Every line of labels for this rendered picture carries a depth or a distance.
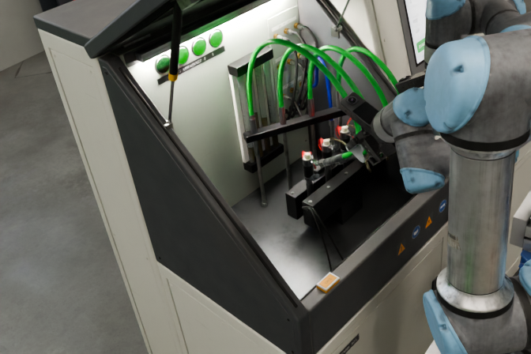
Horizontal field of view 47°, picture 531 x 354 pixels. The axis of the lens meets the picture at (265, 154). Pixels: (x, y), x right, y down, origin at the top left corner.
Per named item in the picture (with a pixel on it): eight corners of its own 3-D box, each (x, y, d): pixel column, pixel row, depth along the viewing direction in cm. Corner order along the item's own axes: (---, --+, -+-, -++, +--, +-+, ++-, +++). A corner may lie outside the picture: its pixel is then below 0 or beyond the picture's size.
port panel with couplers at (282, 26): (285, 115, 190) (275, 21, 172) (277, 112, 192) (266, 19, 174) (312, 98, 197) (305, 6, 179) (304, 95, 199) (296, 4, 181)
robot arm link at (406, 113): (405, 129, 112) (396, 85, 113) (384, 144, 122) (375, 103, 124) (445, 125, 113) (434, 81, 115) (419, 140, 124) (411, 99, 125)
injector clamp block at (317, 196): (315, 247, 171) (312, 205, 163) (289, 233, 177) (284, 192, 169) (386, 187, 190) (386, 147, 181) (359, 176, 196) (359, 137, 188)
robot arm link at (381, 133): (372, 116, 123) (401, 94, 125) (364, 122, 128) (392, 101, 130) (395, 145, 123) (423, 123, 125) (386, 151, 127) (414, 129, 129)
